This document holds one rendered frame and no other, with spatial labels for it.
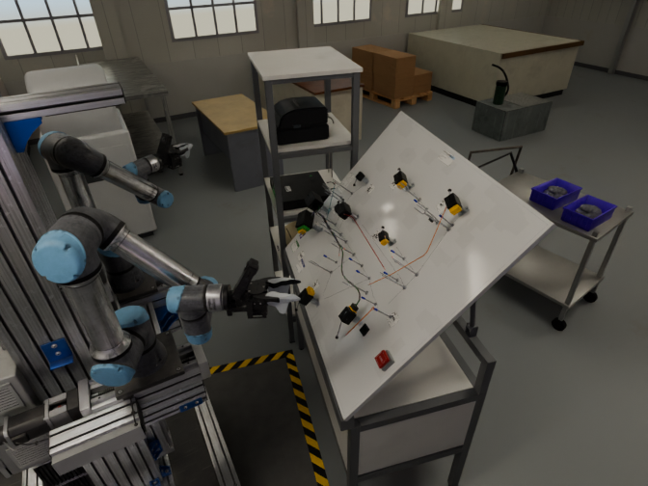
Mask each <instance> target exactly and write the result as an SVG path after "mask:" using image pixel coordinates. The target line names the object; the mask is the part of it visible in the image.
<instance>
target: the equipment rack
mask: <svg viewBox="0 0 648 486"><path fill-rule="evenodd" d="M248 57H249V59H250V62H251V71H252V79H253V87H254V96H255V105H256V121H257V130H258V138H259V146H260V155H261V164H262V172H263V181H264V189H265V198H266V206H267V215H268V224H269V232H270V240H271V249H272V258H273V266H274V275H275V277H282V278H290V275H289V272H288V269H287V266H286V263H285V260H284V249H285V247H286V240H285V229H284V227H285V226H286V225H285V224H284V223H288V222H294V221H297V217H298V215H295V214H298V213H300V212H302V211H304V210H306V209H307V207H303V208H296V209H290V210H284V208H283V197H282V186H281V175H280V164H279V160H280V159H287V158H294V157H302V156H310V155H317V154H324V153H326V170H319V171H318V172H319V173H320V175H321V177H322V178H323V180H324V182H325V183H326V185H327V186H328V187H329V188H330V189H331V188H334V186H335V188H337V186H338V183H340V180H339V179H338V177H337V175H336V174H335V172H334V171H333V177H332V170H331V153H332V152H340V151H348V150H351V159H350V171H351V170H352V168H353V167H354V166H355V165H356V164H357V163H358V153H359V114H360V75H361V72H363V68H362V67H361V66H359V65H357V64H356V63H354V62H353V61H351V60H350V59H348V58H347V57H345V56H344V55H342V54H341V53H339V52H338V51H336V50H335V49H334V48H333V47H331V46H321V47H309V48H296V49H284V50H271V51H258V52H248ZM258 75H259V76H260V77H261V79H262V81H263V82H264V90H265V100H266V110H267V120H264V119H263V118H262V110H261V100H260V91H259V82H258ZM349 77H352V91H351V133H350V132H349V131H348V130H347V129H346V128H345V127H344V126H343V125H342V124H341V122H340V121H339V120H338V119H337V118H336V117H335V116H334V115H333V114H332V112H331V79H339V78H349ZM318 80H324V97H325V107H326V108H327V109H328V115H329V117H331V118H332V119H333V120H334V123H333V121H332V120H331V119H329V118H328V122H327V124H328V125H329V137H328V139H324V140H315V141H307V142H301V143H293V144H286V145H279V146H278V142H277V131H276V121H275V109H274V98H273V88H272V85H277V84H287V83H298V82H308V81H318ZM265 143H266V146H267V147H268V149H269V152H270V154H271V158H272V169H273V176H270V177H273V178H274V188H275V196H274V193H273V191H272V188H271V185H270V177H269V174H268V165H267V155H266V146H265ZM341 145H345V146H341ZM333 146H337V147H333ZM302 149H306V150H302ZM294 150H299V151H294ZM287 151H291V152H287ZM279 152H283V153H279ZM329 153H330V167H329ZM328 170H329V172H328ZM333 180H334V181H335V180H336V181H335V182H337V183H336V185H334V183H335V182H334V181H333ZM330 181H331V182H330ZM327 182H329V183H327ZM332 182H334V183H332ZM330 189H329V190H330ZM275 198H276V199H275ZM272 204H273V207H274V210H275V213H276V215H277V218H278V225H277V226H274V220H273V210H272ZM308 211H309V212H311V213H313V211H312V210H311V209H309V208H308ZM289 215H293V216H289ZM284 216H287V217H284ZM279 243H280V247H281V249H280V250H279V251H278V250H277V248H276V246H277V245H278V244H279ZM277 254H278V256H277ZM278 257H279V261H280V264H281V267H282V269H283V270H279V266H278ZM286 316H287V325H288V334H289V342H290V343H292V342H295V338H294V328H293V322H296V316H295V305H294V302H289V303H288V307H287V311H286ZM293 316H294V317H293Z"/></svg>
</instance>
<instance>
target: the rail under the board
mask: <svg viewBox="0 0 648 486"><path fill-rule="evenodd" d="M283 255H284V260H285V263H286V266H287V269H288V272H289V275H290V278H291V279H295V277H294V274H293V271H292V268H291V265H290V262H289V259H288V256H287V253H286V250H285V249H284V250H283ZM293 286H294V289H295V292H296V295H297V296H298V295H299V294H300V290H299V287H298V284H297V283H296V284H294V285H293ZM299 305H300V308H301V311H302V314H303V316H304V319H305V322H306V325H307V328H308V331H309V334H310V339H311V342H312V345H313V348H314V351H315V355H316V358H317V360H318V363H319V366H320V369H321V372H322V375H323V378H324V381H325V384H326V387H327V390H328V393H329V395H330V398H331V401H332V404H333V408H334V411H335V414H336V417H337V422H338V425H339V428H340V431H344V430H348V429H352V428H354V422H355V418H354V416H353V417H352V418H351V419H349V420H348V421H345V420H343V417H342V415H341V412H340V409H339V406H338V402H337V399H336V396H335V393H334V390H333V387H332V384H331V381H330V378H329V375H328V373H327V370H326V367H325V365H324V362H323V359H322V356H321V353H320V350H319V347H318V344H317V341H316V338H315V335H314V332H313V329H312V327H311V323H310V320H309V317H308V314H307V311H306V308H305V305H302V304H300V303H299Z"/></svg>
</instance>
